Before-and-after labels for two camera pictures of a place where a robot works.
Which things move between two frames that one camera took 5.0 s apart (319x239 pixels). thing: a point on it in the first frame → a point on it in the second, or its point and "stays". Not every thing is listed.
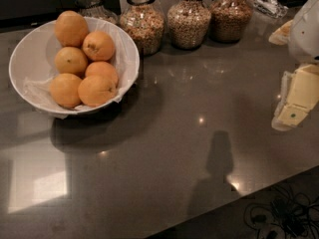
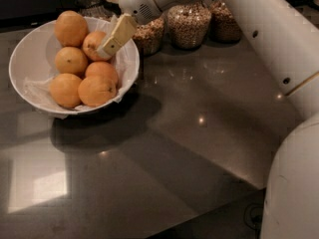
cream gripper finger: x=299 y=94 → x=122 y=32
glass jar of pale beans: x=188 y=18 stays
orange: x=71 y=29 stays
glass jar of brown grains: x=229 y=14 stays
